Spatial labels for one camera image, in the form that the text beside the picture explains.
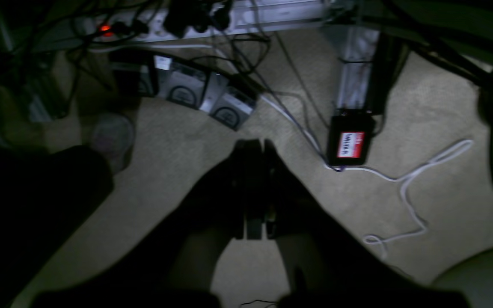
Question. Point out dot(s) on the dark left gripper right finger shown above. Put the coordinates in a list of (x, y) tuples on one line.
[(326, 266)]

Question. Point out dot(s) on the white power strip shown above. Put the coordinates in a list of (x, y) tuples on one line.
[(187, 19)]

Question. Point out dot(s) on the grey power adapter box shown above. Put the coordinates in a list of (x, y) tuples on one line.
[(180, 81)]

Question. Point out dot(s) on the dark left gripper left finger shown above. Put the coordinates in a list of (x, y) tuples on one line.
[(174, 264)]

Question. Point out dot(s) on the black box red label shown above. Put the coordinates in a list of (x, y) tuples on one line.
[(349, 139)]

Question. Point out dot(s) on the aluminium frame leg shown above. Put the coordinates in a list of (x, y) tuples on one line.
[(368, 65)]

